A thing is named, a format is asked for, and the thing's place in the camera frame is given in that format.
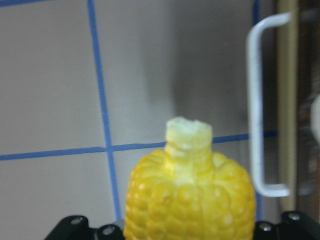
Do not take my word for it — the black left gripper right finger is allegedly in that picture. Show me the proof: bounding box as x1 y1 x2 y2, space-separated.
253 211 320 240

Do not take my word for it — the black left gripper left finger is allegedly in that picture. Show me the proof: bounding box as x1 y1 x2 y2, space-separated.
44 215 125 240

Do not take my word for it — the yellow plastic corn cob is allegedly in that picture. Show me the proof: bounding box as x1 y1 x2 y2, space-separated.
123 117 256 240

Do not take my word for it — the dark wooden drawer box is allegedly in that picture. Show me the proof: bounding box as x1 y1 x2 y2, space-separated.
276 0 320 220

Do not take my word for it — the white drawer handle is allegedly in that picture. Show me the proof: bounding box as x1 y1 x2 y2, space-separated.
246 12 292 198

